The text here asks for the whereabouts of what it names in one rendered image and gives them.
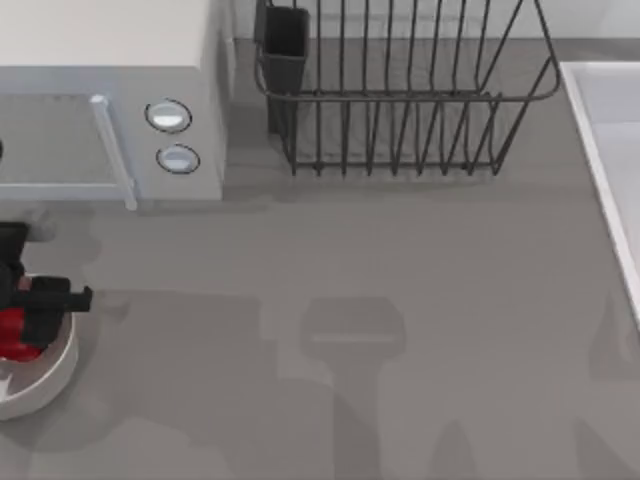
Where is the red round object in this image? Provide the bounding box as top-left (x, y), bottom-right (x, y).
top-left (0, 306), bottom-right (46, 363)

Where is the white bowl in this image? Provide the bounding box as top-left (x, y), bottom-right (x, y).
top-left (0, 273), bottom-right (81, 422)

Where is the grey microwave door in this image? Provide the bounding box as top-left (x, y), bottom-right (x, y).
top-left (0, 93), bottom-right (132, 202)

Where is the small round microwave knob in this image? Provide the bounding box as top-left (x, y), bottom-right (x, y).
top-left (154, 143), bottom-right (202, 177)

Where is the large round microwave knob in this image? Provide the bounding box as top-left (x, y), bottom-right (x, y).
top-left (143, 97), bottom-right (194, 136)

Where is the pale microwave oven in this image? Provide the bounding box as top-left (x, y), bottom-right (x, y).
top-left (0, 0), bottom-right (237, 212)

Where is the black utensil holder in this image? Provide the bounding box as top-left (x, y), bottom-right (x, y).
top-left (253, 0), bottom-right (312, 97)

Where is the pale microwave door handle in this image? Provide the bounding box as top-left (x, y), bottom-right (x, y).
top-left (88, 93), bottom-right (139, 212)

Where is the dark wire dish rack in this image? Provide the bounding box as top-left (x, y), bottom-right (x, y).
top-left (252, 0), bottom-right (562, 178)

